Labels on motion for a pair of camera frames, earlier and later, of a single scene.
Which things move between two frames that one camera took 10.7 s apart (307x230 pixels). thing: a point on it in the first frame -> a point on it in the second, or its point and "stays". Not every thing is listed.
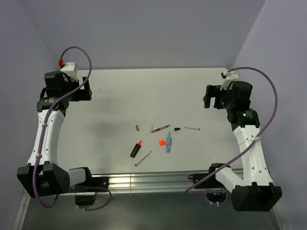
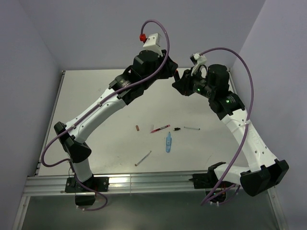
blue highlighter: (169, 140) stays
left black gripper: (83, 94) -> (170, 67)
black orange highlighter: (136, 149) -> (176, 75)
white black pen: (193, 128) stays
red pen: (166, 126) stays
